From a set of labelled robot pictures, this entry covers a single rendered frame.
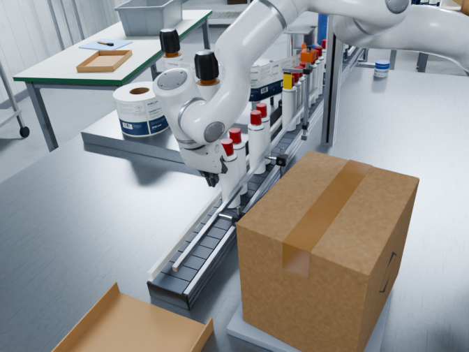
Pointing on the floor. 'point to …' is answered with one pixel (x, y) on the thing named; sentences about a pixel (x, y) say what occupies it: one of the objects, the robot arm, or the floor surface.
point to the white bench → (118, 77)
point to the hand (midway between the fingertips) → (211, 178)
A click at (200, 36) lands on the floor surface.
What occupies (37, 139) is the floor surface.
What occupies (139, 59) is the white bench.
